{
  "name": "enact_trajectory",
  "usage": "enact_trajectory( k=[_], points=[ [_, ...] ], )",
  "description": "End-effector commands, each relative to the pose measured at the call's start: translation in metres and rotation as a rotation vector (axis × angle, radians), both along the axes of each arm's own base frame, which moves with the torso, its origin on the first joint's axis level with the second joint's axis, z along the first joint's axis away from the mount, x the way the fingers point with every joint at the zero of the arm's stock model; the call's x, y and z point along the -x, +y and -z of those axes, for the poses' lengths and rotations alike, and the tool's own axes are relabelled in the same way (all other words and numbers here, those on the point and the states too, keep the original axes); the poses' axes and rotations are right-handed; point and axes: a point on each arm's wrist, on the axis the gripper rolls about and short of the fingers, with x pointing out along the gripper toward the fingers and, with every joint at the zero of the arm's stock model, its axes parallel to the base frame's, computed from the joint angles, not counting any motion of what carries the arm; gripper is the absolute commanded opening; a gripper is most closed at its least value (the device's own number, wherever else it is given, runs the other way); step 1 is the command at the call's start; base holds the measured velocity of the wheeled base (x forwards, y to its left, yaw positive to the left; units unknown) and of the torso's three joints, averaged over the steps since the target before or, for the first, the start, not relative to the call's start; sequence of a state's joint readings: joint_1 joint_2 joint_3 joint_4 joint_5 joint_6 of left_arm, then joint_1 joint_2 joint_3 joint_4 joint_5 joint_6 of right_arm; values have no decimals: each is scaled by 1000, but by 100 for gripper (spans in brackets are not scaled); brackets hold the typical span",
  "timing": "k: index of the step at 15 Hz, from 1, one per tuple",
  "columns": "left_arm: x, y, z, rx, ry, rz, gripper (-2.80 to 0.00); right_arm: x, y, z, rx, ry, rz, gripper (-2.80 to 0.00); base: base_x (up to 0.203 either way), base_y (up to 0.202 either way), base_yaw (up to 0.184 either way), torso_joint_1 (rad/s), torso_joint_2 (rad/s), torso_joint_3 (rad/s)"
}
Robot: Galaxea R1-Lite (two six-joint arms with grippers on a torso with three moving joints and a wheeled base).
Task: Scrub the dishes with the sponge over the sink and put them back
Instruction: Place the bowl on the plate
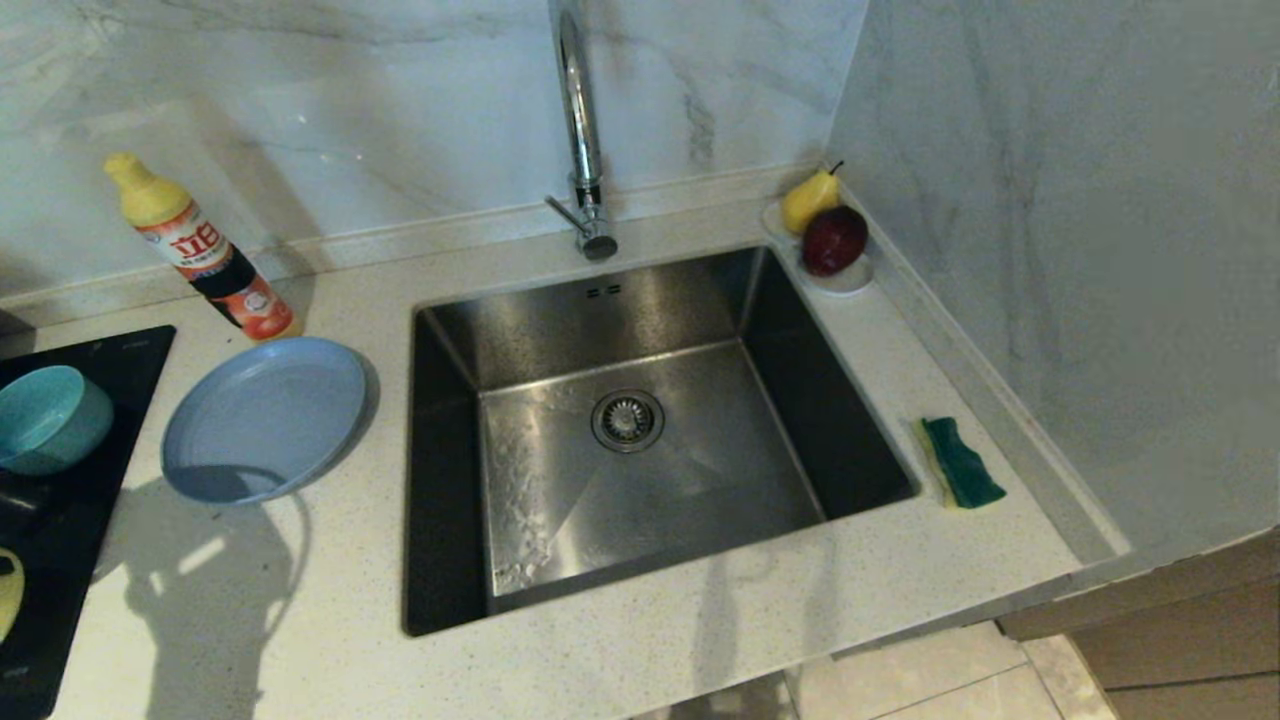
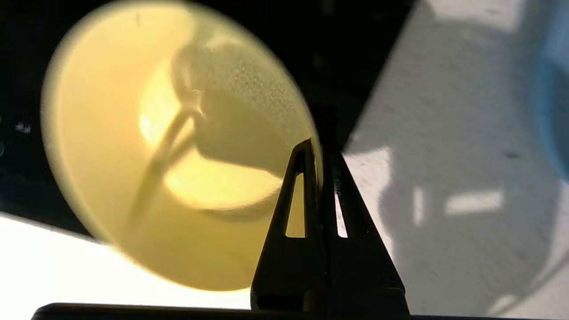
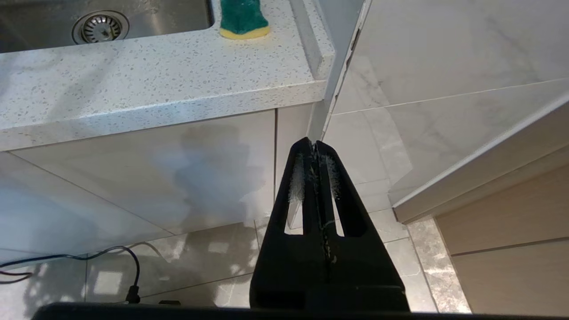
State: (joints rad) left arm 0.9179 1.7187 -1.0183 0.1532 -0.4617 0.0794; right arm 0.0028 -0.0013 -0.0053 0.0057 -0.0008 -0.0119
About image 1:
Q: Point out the metal sink drain strainer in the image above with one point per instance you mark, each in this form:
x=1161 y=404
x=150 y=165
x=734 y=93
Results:
x=628 y=420

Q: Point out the red apple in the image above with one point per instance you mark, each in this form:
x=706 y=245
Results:
x=833 y=242

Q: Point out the small white dish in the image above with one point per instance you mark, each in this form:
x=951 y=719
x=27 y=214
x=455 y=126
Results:
x=850 y=282

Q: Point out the teal bowl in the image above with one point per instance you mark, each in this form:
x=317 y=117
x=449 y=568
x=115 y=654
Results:
x=50 y=420

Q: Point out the green and yellow sponge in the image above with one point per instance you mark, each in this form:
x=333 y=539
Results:
x=965 y=465

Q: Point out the black induction cooktop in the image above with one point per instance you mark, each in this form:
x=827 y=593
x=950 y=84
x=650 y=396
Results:
x=70 y=540

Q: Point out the stainless steel sink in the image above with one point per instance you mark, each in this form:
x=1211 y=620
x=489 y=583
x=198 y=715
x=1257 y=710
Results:
x=650 y=500

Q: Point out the wooden cabinet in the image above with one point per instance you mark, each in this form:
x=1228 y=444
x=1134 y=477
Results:
x=1180 y=640

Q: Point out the chrome kitchen faucet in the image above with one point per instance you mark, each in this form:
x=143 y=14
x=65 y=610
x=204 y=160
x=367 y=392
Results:
x=583 y=130

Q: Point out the orange dish soap bottle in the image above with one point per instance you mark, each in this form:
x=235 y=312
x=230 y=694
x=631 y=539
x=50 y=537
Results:
x=210 y=260

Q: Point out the yellow bowl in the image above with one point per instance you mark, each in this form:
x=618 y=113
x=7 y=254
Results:
x=10 y=600

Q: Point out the grey-blue plate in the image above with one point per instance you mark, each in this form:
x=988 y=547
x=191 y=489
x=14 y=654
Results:
x=265 y=420

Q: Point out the yellow pear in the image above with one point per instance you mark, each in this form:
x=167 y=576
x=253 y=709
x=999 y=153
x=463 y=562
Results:
x=805 y=205

